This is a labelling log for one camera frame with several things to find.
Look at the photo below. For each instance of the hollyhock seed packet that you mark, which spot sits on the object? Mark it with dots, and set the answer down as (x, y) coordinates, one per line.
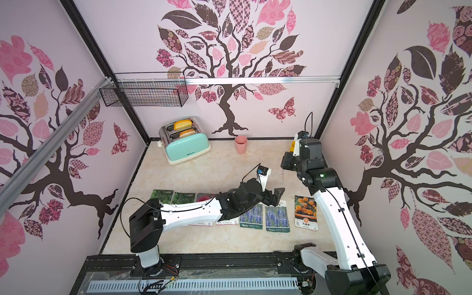
(201, 197)
(233, 221)

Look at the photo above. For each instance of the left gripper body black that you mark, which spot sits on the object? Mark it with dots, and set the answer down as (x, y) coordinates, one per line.
(263, 196)

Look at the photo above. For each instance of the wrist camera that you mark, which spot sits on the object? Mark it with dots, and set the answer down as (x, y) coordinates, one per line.
(300, 135)
(262, 175)

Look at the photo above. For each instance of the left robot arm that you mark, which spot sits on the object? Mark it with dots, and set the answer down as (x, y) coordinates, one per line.
(153, 218)

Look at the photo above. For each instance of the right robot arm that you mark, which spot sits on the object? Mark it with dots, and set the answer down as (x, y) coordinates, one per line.
(355, 270)

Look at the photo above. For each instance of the black wire basket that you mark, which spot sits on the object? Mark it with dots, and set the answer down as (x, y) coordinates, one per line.
(146, 89)

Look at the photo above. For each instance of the pink cup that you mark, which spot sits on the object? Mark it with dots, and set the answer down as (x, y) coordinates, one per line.
(241, 144)

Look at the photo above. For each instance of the mint green toaster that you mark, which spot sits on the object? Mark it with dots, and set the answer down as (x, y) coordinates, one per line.
(178, 150)

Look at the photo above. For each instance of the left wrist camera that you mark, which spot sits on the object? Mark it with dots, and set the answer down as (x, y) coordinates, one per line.
(262, 175)

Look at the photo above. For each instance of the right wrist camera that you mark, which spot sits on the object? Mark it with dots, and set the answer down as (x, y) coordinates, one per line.
(300, 135)

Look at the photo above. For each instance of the lavender seed packet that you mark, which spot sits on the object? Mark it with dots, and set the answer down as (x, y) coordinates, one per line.
(252, 219)
(276, 218)

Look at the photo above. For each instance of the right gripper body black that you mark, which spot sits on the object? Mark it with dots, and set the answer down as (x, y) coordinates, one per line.
(286, 161)

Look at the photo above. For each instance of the toast slice front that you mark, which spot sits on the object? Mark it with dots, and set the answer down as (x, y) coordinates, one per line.
(188, 132)

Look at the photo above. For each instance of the green gourd seed packet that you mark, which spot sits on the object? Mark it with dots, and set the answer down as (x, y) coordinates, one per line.
(182, 198)

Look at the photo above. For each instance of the toast slice rear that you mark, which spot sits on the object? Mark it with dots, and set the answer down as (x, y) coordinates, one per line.
(182, 124)

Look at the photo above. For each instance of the white slotted cable duct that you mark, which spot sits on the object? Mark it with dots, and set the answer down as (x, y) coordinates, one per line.
(137, 287)

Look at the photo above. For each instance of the aluminium rail left wall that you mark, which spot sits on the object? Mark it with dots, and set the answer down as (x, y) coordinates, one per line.
(19, 181)

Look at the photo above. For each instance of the toast slice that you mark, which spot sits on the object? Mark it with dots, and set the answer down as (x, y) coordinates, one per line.
(182, 124)
(188, 132)

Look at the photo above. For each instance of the marigold seed packet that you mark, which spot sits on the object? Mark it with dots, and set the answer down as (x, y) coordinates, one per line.
(306, 213)

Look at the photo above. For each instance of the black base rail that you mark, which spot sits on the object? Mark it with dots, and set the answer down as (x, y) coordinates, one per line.
(204, 266)

